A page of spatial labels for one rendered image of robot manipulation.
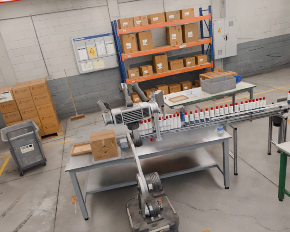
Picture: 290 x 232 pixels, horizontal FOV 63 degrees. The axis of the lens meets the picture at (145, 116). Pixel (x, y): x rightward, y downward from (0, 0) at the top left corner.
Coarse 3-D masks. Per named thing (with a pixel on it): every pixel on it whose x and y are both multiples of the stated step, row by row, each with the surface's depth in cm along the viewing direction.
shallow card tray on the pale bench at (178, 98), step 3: (177, 96) 486; (180, 96) 489; (183, 96) 489; (186, 96) 476; (168, 99) 480; (171, 99) 481; (174, 99) 478; (177, 99) 476; (180, 99) 464; (183, 99) 466; (174, 102) 461
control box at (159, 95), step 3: (159, 90) 309; (156, 93) 298; (159, 93) 301; (162, 93) 310; (156, 96) 298; (159, 96) 302; (162, 96) 310; (156, 99) 300; (159, 99) 302; (162, 99) 311; (156, 102) 302; (159, 102) 302; (162, 102) 311; (159, 105) 303
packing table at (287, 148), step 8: (280, 144) 275; (288, 144) 273; (288, 152) 259; (280, 160) 279; (280, 168) 282; (280, 176) 285; (280, 184) 289; (280, 192) 292; (288, 192) 282; (280, 200) 297
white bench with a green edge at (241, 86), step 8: (200, 88) 524; (240, 88) 481; (248, 88) 481; (192, 96) 481; (200, 96) 474; (208, 96) 466; (216, 96) 467; (224, 96) 478; (232, 96) 559; (168, 104) 456; (176, 104) 450; (184, 104) 460; (232, 104) 567
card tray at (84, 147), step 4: (76, 144) 338; (80, 144) 338; (84, 144) 339; (88, 144) 340; (72, 148) 327; (76, 148) 333; (80, 148) 331; (84, 148) 329; (88, 148) 328; (72, 152) 322; (76, 152) 314; (80, 152) 315; (84, 152) 316; (88, 152) 316
